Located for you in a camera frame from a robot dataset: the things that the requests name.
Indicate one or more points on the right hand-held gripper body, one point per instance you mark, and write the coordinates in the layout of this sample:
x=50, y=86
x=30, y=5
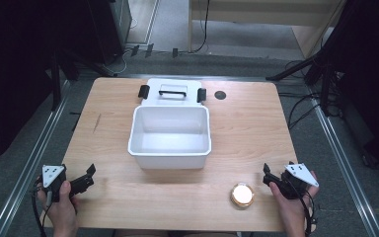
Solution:
x=299, y=174

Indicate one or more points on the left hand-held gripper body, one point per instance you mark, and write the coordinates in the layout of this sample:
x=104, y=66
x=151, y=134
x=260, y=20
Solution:
x=53, y=174

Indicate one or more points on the round jar with white lid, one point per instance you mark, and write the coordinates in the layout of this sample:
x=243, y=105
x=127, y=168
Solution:
x=242, y=195

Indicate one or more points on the white plastic storage box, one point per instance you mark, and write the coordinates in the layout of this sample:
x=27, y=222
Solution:
x=169, y=141

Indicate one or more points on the person's left hand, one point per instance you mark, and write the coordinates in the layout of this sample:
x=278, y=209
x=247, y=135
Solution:
x=60, y=214

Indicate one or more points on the person's right hand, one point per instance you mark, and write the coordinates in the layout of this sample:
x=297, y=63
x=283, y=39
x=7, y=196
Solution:
x=294, y=212

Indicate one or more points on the black round table grommet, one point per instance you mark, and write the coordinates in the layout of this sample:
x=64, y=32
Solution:
x=220, y=95

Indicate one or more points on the black tripod stand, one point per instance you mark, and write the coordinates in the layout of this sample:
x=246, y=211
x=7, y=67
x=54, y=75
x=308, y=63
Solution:
x=56, y=82
x=322, y=75

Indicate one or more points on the black power plugs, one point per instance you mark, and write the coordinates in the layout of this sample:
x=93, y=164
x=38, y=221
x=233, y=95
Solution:
x=149, y=50

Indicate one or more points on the light wooden furniture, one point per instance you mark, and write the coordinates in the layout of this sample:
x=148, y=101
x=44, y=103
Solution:
x=309, y=33

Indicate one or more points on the dark computer cabinet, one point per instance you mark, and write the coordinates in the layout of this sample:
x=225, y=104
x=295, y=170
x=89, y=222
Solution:
x=112, y=29

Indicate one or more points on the metal floor rail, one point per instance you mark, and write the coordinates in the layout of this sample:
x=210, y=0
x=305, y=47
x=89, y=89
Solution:
x=29, y=164
x=342, y=158

